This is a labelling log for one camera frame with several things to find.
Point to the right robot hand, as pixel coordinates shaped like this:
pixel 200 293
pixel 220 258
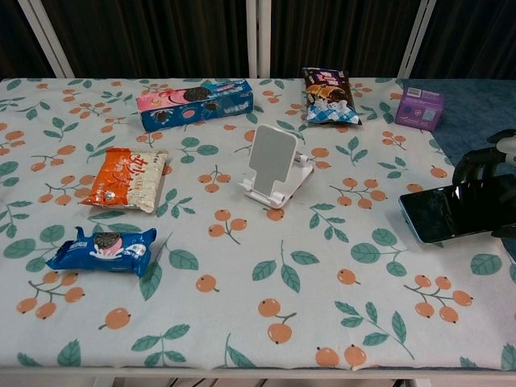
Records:
pixel 506 149

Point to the black smartphone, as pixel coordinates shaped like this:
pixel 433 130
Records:
pixel 443 209

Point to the white phone stand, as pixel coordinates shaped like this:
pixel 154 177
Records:
pixel 270 161

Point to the small purple box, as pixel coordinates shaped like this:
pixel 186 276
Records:
pixel 419 109

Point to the brown chocolate snack bag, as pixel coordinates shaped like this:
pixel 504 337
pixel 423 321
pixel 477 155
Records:
pixel 326 96

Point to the floral tablecloth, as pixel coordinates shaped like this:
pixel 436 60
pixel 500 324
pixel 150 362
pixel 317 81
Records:
pixel 242 302

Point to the pink blue cookie box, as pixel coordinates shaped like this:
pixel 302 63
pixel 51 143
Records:
pixel 193 109

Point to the dark pleated curtain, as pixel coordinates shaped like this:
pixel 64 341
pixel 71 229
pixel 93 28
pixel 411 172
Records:
pixel 161 36

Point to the orange white snack bag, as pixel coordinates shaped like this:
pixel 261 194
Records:
pixel 121 181

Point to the blue cookie packet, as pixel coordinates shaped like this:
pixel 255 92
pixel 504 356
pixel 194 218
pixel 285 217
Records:
pixel 101 254

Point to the white frame post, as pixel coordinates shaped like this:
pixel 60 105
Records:
pixel 48 40
pixel 258 40
pixel 417 40

